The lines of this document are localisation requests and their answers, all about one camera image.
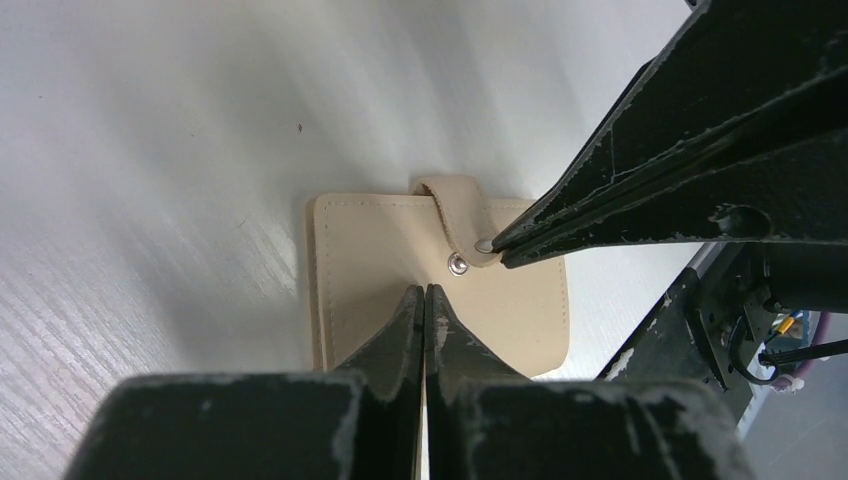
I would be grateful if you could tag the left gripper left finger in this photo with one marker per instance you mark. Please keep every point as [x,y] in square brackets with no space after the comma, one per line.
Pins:
[388,423]

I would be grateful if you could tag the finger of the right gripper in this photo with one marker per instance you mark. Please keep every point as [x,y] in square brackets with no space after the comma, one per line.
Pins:
[795,194]
[739,79]

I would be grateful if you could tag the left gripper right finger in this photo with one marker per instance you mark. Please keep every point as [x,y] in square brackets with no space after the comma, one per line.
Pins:
[459,367]

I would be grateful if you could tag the beige card holder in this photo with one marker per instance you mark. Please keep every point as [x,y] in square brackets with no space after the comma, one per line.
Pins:
[364,250]

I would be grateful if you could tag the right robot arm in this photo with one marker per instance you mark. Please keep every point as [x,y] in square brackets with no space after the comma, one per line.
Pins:
[781,277]

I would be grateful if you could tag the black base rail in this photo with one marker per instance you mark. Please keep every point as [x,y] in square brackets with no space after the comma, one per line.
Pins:
[671,343]

